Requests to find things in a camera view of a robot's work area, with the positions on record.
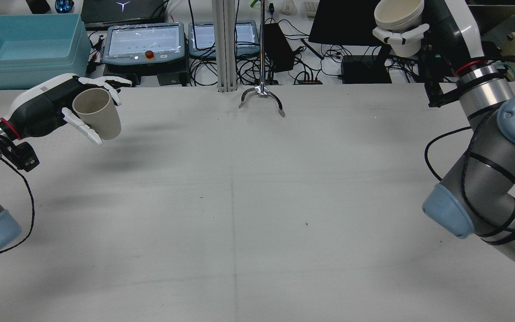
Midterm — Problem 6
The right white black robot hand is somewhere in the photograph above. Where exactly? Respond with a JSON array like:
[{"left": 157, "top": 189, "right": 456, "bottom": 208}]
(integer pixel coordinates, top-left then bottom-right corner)
[{"left": 372, "top": 0, "right": 484, "bottom": 73}]

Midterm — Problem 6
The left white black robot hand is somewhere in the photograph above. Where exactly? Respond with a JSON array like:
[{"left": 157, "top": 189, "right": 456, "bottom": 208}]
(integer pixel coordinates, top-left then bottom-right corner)
[{"left": 0, "top": 73, "right": 133, "bottom": 146}]

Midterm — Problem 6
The white paper cup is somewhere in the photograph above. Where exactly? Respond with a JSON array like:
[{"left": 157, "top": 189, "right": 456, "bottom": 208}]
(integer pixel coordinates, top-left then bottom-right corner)
[{"left": 374, "top": 0, "right": 426, "bottom": 58}]

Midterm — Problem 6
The tan paper cup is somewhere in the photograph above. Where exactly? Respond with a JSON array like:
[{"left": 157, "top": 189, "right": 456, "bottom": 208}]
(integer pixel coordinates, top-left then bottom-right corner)
[{"left": 72, "top": 88, "right": 122, "bottom": 141}]

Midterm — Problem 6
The light blue plastic bin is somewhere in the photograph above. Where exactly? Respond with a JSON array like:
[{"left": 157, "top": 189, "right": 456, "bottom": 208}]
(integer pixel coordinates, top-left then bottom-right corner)
[{"left": 0, "top": 13, "right": 92, "bottom": 90}]

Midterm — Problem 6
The black rectangular box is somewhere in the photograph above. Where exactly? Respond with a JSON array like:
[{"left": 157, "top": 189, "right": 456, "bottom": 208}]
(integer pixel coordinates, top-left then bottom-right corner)
[{"left": 341, "top": 55, "right": 393, "bottom": 85}]

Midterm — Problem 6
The small black object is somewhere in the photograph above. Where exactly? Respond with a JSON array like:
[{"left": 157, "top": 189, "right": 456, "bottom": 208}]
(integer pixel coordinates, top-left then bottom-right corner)
[{"left": 27, "top": 0, "right": 51, "bottom": 14}]

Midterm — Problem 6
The black monitor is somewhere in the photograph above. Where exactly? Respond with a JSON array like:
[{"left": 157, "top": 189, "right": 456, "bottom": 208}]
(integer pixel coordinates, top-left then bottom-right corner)
[{"left": 308, "top": 0, "right": 392, "bottom": 59}]

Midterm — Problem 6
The grey teach pendant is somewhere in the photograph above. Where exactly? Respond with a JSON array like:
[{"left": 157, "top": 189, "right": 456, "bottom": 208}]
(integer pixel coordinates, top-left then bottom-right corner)
[
  {"left": 188, "top": 20, "right": 260, "bottom": 59},
  {"left": 102, "top": 23, "right": 190, "bottom": 66}
]

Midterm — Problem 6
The black upright adapter brick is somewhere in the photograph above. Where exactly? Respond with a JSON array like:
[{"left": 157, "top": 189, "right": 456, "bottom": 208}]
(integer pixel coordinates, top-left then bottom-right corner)
[{"left": 263, "top": 22, "right": 295, "bottom": 73}]

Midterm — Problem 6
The metal claw clamp stand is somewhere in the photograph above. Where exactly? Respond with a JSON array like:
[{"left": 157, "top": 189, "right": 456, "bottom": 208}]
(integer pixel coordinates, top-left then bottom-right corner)
[{"left": 238, "top": 0, "right": 286, "bottom": 118}]

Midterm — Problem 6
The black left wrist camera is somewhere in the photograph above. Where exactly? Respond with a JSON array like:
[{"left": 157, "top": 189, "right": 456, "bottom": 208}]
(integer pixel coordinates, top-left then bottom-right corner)
[{"left": 3, "top": 141, "right": 40, "bottom": 173}]

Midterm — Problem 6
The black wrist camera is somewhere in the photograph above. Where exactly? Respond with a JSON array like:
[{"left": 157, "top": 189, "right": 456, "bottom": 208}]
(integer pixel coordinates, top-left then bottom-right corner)
[
  {"left": 3, "top": 141, "right": 40, "bottom": 173},
  {"left": 423, "top": 45, "right": 461, "bottom": 108}
]

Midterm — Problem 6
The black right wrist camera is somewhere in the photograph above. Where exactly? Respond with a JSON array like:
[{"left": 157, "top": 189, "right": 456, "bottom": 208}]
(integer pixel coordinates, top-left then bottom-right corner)
[{"left": 423, "top": 45, "right": 461, "bottom": 108}]

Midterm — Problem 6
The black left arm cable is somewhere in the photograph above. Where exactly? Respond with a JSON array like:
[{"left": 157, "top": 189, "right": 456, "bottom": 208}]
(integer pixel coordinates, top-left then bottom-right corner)
[{"left": 0, "top": 145, "right": 36, "bottom": 258}]

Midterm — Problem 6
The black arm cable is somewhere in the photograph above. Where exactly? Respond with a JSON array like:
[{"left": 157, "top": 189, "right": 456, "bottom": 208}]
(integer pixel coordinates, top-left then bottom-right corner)
[
  {"left": 0, "top": 145, "right": 36, "bottom": 258},
  {"left": 424, "top": 127, "right": 515, "bottom": 245}
]

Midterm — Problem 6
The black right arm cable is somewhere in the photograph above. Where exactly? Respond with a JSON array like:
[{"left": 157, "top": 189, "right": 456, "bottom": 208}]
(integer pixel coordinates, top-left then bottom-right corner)
[{"left": 424, "top": 127, "right": 515, "bottom": 245}]

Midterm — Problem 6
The aluminium extrusion post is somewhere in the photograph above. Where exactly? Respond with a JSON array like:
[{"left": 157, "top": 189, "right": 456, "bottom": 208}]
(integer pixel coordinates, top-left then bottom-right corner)
[{"left": 212, "top": 0, "right": 239, "bottom": 93}]

